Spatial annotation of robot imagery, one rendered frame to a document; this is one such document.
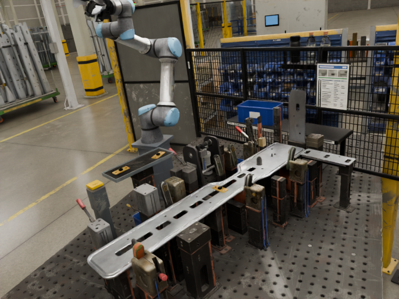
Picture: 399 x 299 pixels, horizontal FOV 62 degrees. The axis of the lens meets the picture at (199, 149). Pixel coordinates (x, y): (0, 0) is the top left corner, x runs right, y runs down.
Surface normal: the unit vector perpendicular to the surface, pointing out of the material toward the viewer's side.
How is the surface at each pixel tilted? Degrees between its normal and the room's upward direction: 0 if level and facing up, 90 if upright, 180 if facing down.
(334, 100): 90
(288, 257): 0
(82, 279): 0
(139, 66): 91
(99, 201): 90
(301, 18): 90
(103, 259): 0
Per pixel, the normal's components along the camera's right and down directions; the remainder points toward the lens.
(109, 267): -0.11, -0.91
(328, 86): -0.70, 0.35
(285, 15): -0.44, 0.40
